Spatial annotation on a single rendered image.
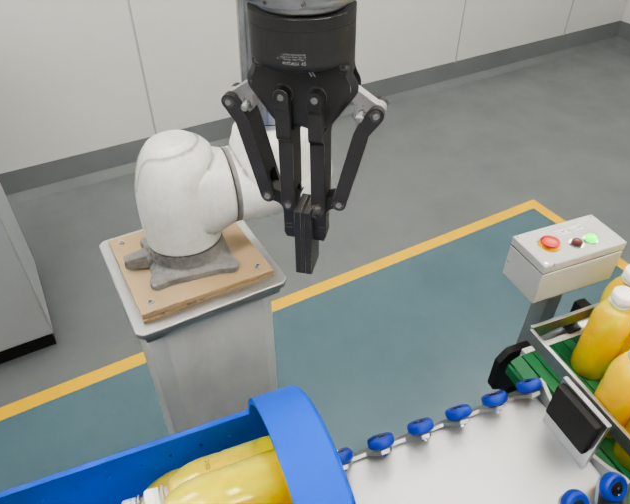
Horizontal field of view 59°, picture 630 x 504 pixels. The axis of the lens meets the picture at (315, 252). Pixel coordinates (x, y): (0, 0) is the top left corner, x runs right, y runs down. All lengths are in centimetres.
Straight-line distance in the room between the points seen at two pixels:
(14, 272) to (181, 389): 112
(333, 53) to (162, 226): 76
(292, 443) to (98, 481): 31
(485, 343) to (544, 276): 133
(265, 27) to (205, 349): 92
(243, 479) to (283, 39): 48
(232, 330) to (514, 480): 61
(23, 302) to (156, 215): 133
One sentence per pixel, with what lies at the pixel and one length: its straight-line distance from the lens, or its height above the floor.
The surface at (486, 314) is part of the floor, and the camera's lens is 257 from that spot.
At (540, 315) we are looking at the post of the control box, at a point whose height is 90.
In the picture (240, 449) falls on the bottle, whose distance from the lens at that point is 77.
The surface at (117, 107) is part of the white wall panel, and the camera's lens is 342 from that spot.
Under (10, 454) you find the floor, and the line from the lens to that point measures 232.
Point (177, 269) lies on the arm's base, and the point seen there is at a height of 104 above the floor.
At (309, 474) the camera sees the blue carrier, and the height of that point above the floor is 123.
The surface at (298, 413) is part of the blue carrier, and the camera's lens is 69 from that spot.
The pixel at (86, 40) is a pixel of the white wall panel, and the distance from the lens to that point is 327.
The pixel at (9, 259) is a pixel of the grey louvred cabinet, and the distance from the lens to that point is 223.
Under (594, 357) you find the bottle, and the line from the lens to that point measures 119.
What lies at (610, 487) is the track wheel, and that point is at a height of 97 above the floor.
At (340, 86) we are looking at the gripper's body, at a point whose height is 163.
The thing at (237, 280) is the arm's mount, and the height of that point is 102.
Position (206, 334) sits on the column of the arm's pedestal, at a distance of 120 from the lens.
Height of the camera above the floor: 180
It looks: 41 degrees down
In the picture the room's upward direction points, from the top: straight up
